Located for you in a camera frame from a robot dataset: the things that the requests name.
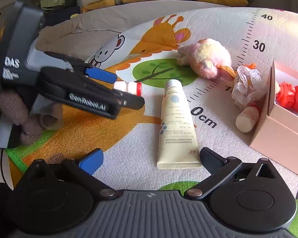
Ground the small white yogurt bottle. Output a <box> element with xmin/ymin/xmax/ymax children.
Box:
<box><xmin>113</xmin><ymin>81</ymin><xmax>142</xmax><ymax>96</ymax></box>

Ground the cream lotion tube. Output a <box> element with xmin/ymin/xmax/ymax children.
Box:
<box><xmin>157</xmin><ymin>80</ymin><xmax>202</xmax><ymax>170</ymax></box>

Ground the white plush toy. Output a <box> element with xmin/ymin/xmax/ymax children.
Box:
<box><xmin>231</xmin><ymin>64</ymin><xmax>266</xmax><ymax>110</ymax></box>

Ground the red pig toy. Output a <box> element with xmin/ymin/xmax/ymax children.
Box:
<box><xmin>276</xmin><ymin>82</ymin><xmax>298</xmax><ymax>113</ymax></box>

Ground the left gloved hand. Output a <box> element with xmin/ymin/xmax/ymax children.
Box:
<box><xmin>0</xmin><ymin>74</ymin><xmax>64</xmax><ymax>146</ymax></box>

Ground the pink cardboard box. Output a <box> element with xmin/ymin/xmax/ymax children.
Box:
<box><xmin>250</xmin><ymin>61</ymin><xmax>298</xmax><ymax>174</ymax></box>

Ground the pink yellow plush toy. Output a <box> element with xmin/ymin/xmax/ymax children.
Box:
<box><xmin>177</xmin><ymin>38</ymin><xmax>236</xmax><ymax>80</ymax></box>

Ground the colourful giraffe play mat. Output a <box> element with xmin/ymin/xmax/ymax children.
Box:
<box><xmin>10</xmin><ymin>7</ymin><xmax>298</xmax><ymax>237</ymax></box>

